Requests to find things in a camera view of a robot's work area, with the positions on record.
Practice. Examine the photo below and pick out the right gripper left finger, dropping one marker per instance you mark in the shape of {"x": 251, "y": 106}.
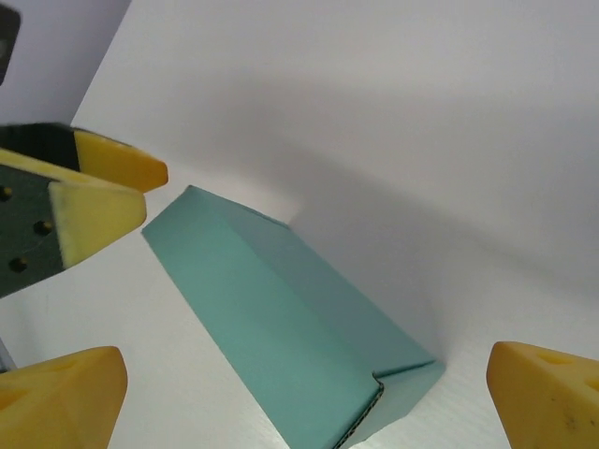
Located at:
{"x": 56, "y": 407}

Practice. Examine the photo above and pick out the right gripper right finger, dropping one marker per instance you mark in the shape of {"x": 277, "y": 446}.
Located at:
{"x": 547, "y": 402}

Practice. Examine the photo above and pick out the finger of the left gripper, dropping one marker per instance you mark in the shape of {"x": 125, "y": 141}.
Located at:
{"x": 117, "y": 161}
{"x": 93, "y": 220}

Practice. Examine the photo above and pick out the teal corrugated paper box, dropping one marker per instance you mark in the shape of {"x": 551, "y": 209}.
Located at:
{"x": 281, "y": 327}

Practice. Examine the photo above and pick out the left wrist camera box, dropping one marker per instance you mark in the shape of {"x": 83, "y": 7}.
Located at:
{"x": 9, "y": 47}

